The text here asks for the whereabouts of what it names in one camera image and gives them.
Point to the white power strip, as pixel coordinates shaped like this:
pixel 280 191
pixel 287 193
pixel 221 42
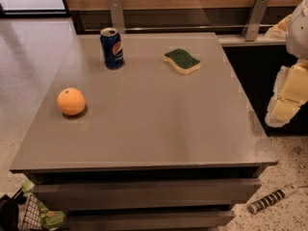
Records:
pixel 271 199

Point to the blue Pepsi can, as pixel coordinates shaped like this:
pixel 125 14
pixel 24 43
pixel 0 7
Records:
pixel 112 48

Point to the grey drawer cabinet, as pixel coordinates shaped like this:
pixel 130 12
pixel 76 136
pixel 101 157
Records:
pixel 146 121

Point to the orange fruit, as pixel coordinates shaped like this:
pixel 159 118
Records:
pixel 71 102

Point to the checkered cloth bag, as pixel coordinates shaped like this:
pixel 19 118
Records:
pixel 29 219

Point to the right metal bracket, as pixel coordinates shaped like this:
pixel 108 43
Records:
pixel 252 26

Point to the black bag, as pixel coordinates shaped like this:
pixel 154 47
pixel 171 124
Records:
pixel 9 211

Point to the left metal bracket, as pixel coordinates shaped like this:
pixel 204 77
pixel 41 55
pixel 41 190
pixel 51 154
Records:
pixel 117 15

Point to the grey drawer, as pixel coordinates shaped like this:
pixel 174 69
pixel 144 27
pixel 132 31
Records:
pixel 150 221
pixel 150 194

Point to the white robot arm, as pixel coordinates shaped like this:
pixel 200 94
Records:
pixel 297 33

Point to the green and yellow sponge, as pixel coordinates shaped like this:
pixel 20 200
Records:
pixel 182 61

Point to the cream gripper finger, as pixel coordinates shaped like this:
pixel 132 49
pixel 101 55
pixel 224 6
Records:
pixel 279 30
pixel 290 93

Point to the green snack bag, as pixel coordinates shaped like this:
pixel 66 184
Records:
pixel 50 220

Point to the upper grey drawer front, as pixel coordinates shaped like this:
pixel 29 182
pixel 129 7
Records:
pixel 150 194

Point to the metal bracket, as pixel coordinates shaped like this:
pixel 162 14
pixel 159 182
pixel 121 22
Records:
pixel 252 26
pixel 117 15

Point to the metal rail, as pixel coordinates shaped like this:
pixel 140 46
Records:
pixel 217 29

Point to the lower grey drawer front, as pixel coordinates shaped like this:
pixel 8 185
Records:
pixel 150 221

